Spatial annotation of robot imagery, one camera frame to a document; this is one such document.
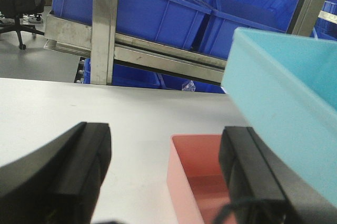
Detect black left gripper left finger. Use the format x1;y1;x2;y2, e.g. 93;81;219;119
1;122;112;223

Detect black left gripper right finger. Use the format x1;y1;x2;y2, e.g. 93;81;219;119
213;126;336;223

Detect pink plastic box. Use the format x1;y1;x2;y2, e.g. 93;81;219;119
166;134;230;223

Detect light blue plastic box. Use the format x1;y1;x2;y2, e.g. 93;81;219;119
222;28;336;205

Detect blue bin on lower shelf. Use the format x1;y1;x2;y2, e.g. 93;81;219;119
83;58;225;94

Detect stainless steel shelf rack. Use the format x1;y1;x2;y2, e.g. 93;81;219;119
45;0;324;85

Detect blue bin far right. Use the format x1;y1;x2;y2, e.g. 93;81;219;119
310;0;336;41

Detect black mesh office chair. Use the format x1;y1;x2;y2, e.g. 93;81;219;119
1;0;45;50

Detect blue plastic bin left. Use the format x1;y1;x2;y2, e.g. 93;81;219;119
52;0;211;50

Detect blue plastic bin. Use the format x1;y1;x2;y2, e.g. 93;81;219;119
52;0;211;50
197;0;299;59

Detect blue plastic bin right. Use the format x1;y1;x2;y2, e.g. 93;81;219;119
197;0;299;59

